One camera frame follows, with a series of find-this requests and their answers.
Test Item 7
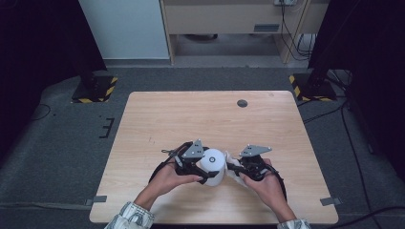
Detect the striped black stand base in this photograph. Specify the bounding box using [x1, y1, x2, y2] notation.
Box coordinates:
[288, 73, 338, 103]
[71, 74, 119, 104]

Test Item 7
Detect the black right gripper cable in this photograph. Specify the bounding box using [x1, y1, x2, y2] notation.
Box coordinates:
[266, 163, 288, 203]

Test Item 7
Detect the grey tape piece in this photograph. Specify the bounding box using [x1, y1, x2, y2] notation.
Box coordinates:
[319, 197, 343, 207]
[84, 195, 108, 206]

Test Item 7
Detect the beige wooden desk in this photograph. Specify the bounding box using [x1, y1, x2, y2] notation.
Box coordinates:
[160, 0, 330, 65]

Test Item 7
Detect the thick black floor cable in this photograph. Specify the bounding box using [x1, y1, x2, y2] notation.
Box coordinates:
[332, 205, 405, 229]

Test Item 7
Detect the white cylinder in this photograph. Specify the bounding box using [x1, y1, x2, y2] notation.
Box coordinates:
[198, 148, 227, 188]

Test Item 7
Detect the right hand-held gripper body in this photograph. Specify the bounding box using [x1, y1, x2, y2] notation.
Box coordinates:
[238, 144, 273, 183]

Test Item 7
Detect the white cabinet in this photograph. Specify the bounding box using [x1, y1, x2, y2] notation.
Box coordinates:
[78, 0, 171, 61]

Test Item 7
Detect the long black floor cable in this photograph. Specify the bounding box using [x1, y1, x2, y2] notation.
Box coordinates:
[302, 70, 380, 229]

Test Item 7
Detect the black floor tape mark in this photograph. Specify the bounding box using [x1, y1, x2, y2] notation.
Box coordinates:
[98, 116, 116, 139]

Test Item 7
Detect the black cable bundle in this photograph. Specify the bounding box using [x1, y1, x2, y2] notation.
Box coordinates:
[279, 0, 317, 62]

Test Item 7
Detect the person's right hand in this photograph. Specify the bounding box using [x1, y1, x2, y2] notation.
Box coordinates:
[238, 157, 293, 214]

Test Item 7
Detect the thin black floor cable loop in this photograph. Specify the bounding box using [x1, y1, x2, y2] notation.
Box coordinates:
[26, 103, 53, 124]

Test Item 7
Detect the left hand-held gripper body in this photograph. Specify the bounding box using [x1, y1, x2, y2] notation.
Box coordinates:
[160, 138, 206, 177]

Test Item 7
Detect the black curtain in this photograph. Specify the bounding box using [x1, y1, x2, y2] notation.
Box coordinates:
[0, 0, 108, 156]
[307, 0, 405, 183]

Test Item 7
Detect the person's left hand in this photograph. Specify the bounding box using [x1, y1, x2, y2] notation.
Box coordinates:
[148, 158, 205, 200]

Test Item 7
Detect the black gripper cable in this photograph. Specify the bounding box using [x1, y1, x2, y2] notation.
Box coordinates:
[148, 140, 193, 185]
[266, 163, 288, 203]

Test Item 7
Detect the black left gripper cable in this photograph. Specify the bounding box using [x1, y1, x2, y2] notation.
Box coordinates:
[148, 140, 193, 185]

